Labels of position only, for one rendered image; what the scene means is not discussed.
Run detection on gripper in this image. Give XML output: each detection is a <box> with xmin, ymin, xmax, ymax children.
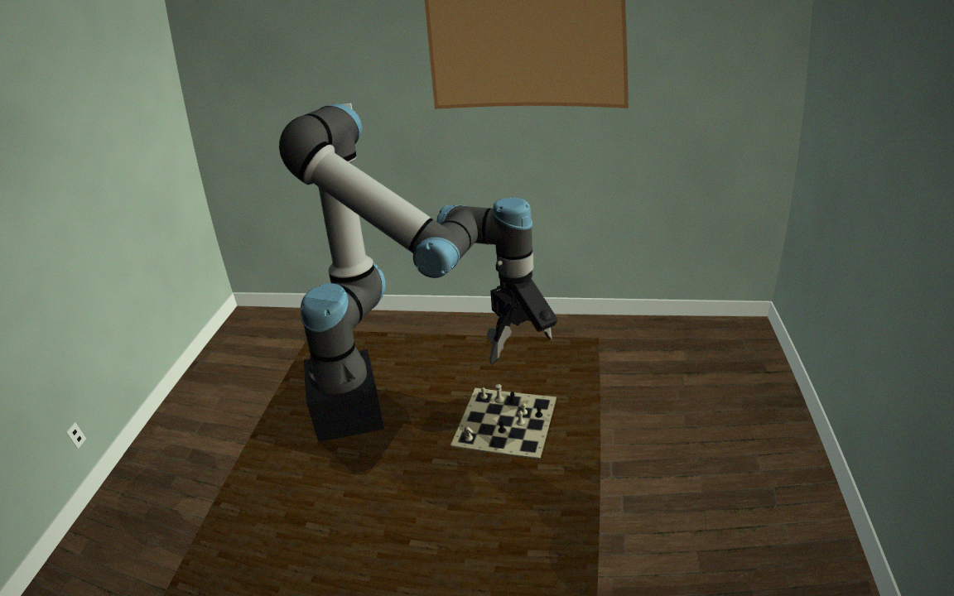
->
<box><xmin>487</xmin><ymin>265</ymin><xmax>532</xmax><ymax>364</ymax></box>

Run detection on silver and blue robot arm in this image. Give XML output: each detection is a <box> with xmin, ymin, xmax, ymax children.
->
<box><xmin>279</xmin><ymin>104</ymin><xmax>533</xmax><ymax>394</ymax></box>

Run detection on black and cream chessboard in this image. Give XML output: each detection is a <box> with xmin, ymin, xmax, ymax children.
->
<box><xmin>450</xmin><ymin>388</ymin><xmax>556</xmax><ymax>459</ymax></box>

